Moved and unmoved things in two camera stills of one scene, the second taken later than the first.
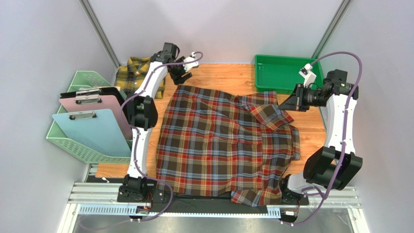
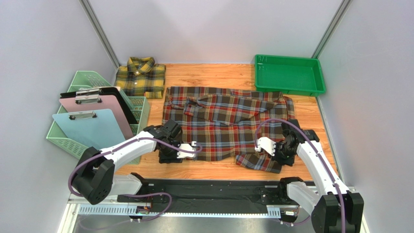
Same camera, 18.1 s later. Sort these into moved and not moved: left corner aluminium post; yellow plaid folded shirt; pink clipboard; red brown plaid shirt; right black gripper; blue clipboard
Moved: right black gripper; red brown plaid shirt
Not moved: blue clipboard; yellow plaid folded shirt; left corner aluminium post; pink clipboard
